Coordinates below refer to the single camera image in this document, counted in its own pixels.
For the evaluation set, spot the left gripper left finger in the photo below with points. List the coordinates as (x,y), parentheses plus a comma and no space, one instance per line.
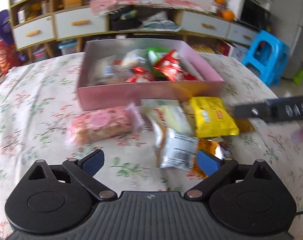
(82,172)

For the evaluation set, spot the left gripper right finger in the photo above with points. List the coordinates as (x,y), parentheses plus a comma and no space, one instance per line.
(218,172)

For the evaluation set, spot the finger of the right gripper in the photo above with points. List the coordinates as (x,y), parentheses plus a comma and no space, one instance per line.
(271,110)

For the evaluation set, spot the small orange silver snack packet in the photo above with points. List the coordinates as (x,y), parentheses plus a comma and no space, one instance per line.
(209,155)

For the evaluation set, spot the pink rice cracker packet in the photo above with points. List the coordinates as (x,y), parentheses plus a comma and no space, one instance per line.
(105,123)

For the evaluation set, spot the yellow snack packet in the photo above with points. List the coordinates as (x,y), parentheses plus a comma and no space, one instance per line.
(211,118)

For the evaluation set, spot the long orange snack bar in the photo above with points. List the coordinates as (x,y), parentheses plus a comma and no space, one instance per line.
(244,125)

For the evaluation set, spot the cream white snack packet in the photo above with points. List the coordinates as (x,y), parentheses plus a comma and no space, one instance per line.
(163,114)

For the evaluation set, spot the silver blue snack packet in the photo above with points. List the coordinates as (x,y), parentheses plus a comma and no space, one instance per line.
(178,151)

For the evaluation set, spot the blue plastic stool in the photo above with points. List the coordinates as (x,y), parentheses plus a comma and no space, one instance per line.
(268,56)

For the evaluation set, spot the pink cardboard box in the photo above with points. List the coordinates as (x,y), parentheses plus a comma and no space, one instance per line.
(117,72)

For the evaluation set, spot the floral tablecloth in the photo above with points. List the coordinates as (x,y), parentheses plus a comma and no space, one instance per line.
(38,100)

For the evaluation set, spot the red snack packet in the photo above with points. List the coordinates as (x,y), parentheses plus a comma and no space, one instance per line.
(169,66)

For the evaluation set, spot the green snack packet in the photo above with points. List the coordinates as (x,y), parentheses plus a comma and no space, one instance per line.
(155,54)

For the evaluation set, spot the red lantern decoration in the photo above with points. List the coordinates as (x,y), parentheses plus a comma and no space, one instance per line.
(8,57)

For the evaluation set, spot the pink floral cloth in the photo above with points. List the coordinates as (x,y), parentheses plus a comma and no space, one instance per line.
(102,7)

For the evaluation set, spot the wooden white drawer cabinet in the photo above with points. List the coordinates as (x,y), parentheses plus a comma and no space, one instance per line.
(35,22)

